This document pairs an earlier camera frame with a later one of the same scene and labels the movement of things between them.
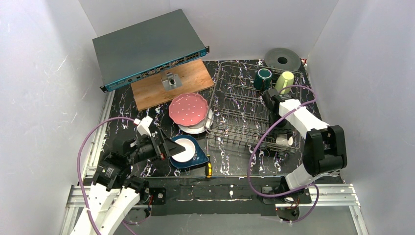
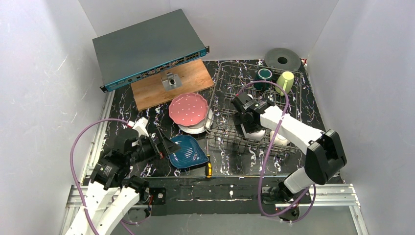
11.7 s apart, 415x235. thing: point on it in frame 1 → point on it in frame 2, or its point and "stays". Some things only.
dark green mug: [262, 81] stays
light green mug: [286, 79] stays
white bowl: [186, 155] → [257, 135]
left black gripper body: [160, 146] stays
